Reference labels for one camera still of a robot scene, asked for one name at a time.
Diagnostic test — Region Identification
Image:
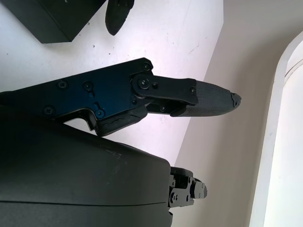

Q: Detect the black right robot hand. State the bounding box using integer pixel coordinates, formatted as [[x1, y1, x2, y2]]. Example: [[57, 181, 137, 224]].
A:
[[0, 57, 242, 227]]

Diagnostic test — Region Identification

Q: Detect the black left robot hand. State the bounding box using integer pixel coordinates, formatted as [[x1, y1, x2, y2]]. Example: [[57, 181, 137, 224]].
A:
[[105, 0, 135, 36]]

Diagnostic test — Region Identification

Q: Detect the black RealSense box lid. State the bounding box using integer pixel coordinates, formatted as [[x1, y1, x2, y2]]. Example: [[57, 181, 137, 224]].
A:
[[6, 0, 106, 44]]

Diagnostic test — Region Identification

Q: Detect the white rounded background fixture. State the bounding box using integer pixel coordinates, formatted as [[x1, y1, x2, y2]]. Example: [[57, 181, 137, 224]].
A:
[[250, 30, 303, 227]]

